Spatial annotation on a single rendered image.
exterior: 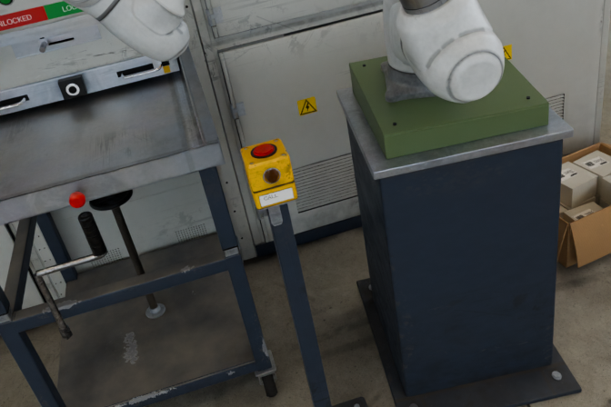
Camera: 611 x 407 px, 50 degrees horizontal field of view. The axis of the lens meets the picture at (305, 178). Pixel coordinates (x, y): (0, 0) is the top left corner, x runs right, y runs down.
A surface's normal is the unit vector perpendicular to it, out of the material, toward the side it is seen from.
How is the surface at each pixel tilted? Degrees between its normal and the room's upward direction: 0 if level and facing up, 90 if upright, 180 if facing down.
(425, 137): 90
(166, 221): 90
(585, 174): 0
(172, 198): 90
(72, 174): 0
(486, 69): 102
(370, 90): 4
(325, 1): 90
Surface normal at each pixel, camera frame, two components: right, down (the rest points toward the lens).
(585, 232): 0.30, 0.11
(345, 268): -0.16, -0.83
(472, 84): 0.25, 0.62
